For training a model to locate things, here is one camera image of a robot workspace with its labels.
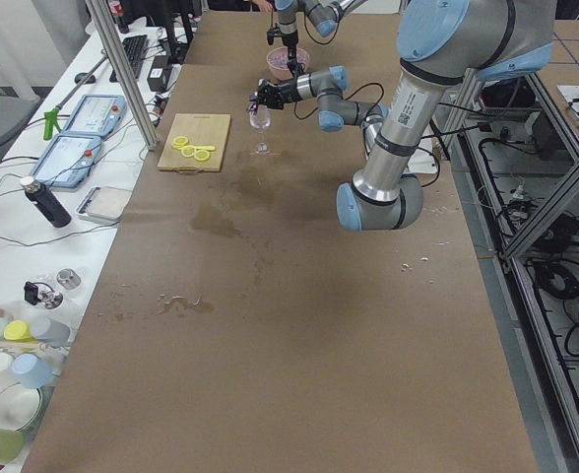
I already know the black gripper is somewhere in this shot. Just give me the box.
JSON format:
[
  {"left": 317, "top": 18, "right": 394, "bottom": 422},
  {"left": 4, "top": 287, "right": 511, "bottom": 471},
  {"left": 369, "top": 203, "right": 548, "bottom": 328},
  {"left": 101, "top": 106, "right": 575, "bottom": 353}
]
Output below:
[
  {"left": 266, "top": 24, "right": 300, "bottom": 74},
  {"left": 248, "top": 79, "right": 297, "bottom": 112}
]

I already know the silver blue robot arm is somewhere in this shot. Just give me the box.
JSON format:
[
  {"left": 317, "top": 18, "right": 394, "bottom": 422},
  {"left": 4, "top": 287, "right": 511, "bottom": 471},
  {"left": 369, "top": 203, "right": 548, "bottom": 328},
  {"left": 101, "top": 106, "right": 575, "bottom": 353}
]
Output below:
[
  {"left": 250, "top": 0, "right": 556, "bottom": 232},
  {"left": 266, "top": 0, "right": 364, "bottom": 78}
]

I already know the pink bowl of ice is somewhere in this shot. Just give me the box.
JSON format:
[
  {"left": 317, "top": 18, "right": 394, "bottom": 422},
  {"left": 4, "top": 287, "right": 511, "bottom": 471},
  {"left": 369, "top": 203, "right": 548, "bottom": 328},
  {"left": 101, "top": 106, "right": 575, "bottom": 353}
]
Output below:
[{"left": 265, "top": 46, "right": 312, "bottom": 81}]

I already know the clear wine glass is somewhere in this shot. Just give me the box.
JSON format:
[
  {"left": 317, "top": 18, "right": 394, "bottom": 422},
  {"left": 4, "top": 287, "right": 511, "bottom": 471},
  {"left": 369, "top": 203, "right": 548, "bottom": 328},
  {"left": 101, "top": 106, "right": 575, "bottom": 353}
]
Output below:
[{"left": 248, "top": 105, "right": 271, "bottom": 155}]

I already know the wooden cutting board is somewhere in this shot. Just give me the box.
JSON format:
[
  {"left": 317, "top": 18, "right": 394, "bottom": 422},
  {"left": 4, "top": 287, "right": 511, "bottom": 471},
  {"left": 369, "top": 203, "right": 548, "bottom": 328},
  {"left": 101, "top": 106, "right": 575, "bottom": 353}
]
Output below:
[{"left": 157, "top": 113, "right": 231, "bottom": 172}]

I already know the lemon slice near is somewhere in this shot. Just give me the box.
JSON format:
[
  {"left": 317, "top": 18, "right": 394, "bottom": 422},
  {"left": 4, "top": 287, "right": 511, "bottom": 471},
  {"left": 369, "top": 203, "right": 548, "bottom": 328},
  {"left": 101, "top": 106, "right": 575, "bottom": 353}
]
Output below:
[{"left": 194, "top": 150, "right": 210, "bottom": 163}]

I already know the lemon slice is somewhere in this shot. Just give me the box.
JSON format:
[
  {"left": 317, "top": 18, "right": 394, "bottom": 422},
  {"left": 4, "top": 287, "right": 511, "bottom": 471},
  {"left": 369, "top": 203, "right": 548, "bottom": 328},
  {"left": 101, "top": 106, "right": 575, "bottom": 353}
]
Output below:
[
  {"left": 180, "top": 145, "right": 196, "bottom": 158},
  {"left": 171, "top": 136, "right": 189, "bottom": 150},
  {"left": 194, "top": 150, "right": 210, "bottom": 163}
]

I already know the lemon slice middle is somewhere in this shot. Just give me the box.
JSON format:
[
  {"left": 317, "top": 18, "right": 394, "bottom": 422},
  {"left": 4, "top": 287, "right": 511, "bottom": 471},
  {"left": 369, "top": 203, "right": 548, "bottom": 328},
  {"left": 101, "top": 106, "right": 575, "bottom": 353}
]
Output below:
[{"left": 180, "top": 145, "right": 196, "bottom": 158}]

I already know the lemon slice far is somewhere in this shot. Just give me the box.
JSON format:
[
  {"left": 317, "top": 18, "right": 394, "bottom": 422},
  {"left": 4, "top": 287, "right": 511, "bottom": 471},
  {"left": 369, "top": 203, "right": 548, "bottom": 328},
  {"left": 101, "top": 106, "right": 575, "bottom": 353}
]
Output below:
[{"left": 171, "top": 136, "right": 189, "bottom": 150}]

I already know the black keyboard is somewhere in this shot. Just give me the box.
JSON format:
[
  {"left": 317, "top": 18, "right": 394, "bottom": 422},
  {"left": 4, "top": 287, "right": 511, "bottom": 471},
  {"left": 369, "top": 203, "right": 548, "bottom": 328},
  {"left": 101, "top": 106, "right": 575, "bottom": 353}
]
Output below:
[{"left": 122, "top": 34, "right": 149, "bottom": 79}]

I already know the teach pendant far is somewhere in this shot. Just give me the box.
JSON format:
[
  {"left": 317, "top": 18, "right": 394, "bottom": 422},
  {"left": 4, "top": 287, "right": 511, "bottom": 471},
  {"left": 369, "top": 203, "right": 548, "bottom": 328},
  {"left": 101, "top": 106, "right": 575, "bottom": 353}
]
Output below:
[{"left": 62, "top": 94, "right": 126, "bottom": 139}]

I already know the teach pendant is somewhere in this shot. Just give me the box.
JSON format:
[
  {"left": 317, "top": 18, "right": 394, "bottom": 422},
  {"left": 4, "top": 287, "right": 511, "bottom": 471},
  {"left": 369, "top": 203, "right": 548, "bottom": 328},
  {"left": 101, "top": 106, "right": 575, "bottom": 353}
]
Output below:
[
  {"left": 62, "top": 94, "right": 126, "bottom": 139},
  {"left": 31, "top": 134, "right": 102, "bottom": 190}
]

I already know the white kitchen scale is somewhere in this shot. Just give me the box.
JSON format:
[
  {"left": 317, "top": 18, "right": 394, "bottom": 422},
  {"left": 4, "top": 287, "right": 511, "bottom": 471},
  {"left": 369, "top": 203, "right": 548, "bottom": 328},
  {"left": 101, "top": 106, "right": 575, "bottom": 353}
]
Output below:
[{"left": 76, "top": 186, "right": 132, "bottom": 225}]

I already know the teach pendant near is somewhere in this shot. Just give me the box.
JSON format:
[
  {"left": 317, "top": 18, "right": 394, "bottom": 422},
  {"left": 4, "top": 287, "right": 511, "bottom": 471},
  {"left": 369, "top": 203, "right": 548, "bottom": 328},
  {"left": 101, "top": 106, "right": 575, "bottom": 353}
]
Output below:
[{"left": 31, "top": 134, "right": 102, "bottom": 190}]

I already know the green air gun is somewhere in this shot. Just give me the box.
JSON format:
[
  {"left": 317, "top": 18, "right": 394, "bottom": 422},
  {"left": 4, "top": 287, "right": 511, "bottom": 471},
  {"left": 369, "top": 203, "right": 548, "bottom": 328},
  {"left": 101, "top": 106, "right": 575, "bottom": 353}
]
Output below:
[{"left": 42, "top": 106, "right": 61, "bottom": 141}]

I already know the black water bottle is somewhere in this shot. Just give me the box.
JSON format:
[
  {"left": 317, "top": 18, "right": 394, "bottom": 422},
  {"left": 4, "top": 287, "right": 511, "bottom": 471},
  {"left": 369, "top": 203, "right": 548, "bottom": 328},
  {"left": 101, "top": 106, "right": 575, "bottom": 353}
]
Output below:
[{"left": 20, "top": 175, "right": 72, "bottom": 228}]

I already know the glass jar steel lid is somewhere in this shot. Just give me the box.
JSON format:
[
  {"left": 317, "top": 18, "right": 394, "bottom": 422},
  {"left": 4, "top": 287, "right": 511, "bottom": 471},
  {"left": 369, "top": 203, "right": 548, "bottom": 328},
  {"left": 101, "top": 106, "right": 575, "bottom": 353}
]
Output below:
[{"left": 24, "top": 281, "right": 63, "bottom": 309}]

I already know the grey cup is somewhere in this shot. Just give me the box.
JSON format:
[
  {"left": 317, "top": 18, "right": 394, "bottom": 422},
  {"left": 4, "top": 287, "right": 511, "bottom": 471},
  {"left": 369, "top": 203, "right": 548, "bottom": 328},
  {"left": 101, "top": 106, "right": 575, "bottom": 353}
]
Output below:
[{"left": 30, "top": 316, "right": 71, "bottom": 348}]

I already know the yellow cup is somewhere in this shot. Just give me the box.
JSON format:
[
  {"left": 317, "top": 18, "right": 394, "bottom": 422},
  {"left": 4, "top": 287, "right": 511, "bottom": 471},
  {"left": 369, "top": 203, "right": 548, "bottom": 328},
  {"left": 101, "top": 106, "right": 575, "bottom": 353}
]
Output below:
[{"left": 3, "top": 320, "right": 35, "bottom": 342}]

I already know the light blue cup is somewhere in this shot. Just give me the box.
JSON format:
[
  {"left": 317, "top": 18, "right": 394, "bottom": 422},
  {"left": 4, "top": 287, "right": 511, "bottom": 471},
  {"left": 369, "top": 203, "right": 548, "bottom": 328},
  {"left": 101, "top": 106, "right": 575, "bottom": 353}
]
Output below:
[{"left": 11, "top": 353, "right": 54, "bottom": 388}]

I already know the aluminium frame post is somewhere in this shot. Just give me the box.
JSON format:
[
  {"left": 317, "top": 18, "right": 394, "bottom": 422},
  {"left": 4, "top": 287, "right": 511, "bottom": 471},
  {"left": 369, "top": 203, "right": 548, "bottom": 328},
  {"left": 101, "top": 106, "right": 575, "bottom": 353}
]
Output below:
[{"left": 86, "top": 0, "right": 159, "bottom": 151}]

